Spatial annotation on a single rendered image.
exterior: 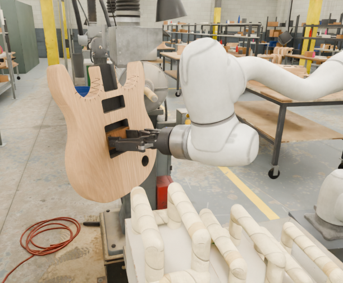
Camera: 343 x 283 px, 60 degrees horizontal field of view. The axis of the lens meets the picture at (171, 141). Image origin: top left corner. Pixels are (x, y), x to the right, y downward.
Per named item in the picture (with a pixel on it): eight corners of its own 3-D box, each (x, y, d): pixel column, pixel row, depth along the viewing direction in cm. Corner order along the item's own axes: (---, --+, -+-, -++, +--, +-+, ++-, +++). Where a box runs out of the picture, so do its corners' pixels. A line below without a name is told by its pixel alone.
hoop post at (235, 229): (225, 238, 77) (228, 208, 73) (236, 236, 78) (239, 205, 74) (231, 247, 74) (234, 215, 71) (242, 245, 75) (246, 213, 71)
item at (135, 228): (130, 227, 68) (129, 191, 65) (144, 224, 69) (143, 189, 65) (132, 236, 65) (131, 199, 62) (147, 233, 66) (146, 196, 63)
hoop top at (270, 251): (227, 213, 74) (228, 202, 73) (239, 211, 75) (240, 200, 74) (273, 273, 56) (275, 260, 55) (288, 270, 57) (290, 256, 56)
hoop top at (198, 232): (165, 193, 67) (165, 180, 66) (179, 191, 68) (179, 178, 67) (195, 254, 49) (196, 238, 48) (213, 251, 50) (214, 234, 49)
